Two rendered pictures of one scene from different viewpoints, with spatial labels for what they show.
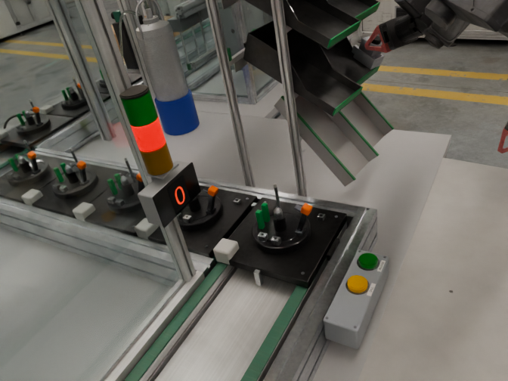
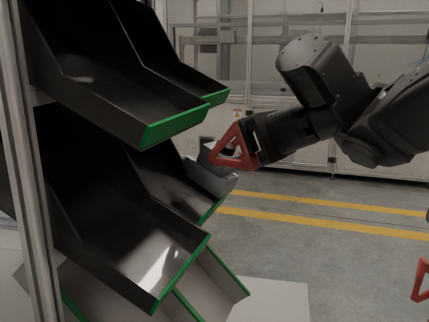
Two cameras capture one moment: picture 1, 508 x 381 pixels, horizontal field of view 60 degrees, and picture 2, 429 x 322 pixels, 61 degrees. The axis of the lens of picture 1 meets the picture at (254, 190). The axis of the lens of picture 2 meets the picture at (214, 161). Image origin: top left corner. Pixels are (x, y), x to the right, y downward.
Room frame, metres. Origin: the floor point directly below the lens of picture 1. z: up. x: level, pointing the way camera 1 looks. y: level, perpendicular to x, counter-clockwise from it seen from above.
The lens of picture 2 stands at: (0.65, -0.15, 1.43)
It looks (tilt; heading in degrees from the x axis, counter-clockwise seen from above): 17 degrees down; 335
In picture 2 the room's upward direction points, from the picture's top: straight up
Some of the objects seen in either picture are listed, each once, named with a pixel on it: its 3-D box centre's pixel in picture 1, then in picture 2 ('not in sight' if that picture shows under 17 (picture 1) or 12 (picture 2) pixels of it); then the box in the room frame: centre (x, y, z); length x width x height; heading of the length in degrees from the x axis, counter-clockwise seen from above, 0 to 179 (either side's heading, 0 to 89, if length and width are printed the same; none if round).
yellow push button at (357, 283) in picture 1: (357, 285); not in sight; (0.61, -0.17, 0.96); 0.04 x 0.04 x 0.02
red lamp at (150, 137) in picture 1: (148, 133); not in sight; (0.72, 0.16, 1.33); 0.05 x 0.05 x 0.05
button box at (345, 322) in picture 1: (357, 295); not in sight; (0.61, -0.17, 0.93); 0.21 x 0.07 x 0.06; 144
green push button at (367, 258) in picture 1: (368, 261); not in sight; (0.67, -0.21, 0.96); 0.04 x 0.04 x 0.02
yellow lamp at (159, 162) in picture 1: (156, 156); not in sight; (0.72, 0.16, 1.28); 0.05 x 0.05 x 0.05
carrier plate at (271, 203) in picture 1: (282, 236); not in sight; (0.81, -0.04, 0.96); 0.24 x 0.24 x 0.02; 54
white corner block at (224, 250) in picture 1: (226, 251); not in sight; (0.78, 0.09, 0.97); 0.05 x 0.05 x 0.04; 54
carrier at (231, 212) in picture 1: (193, 201); not in sight; (0.96, 0.16, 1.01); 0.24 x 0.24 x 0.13; 54
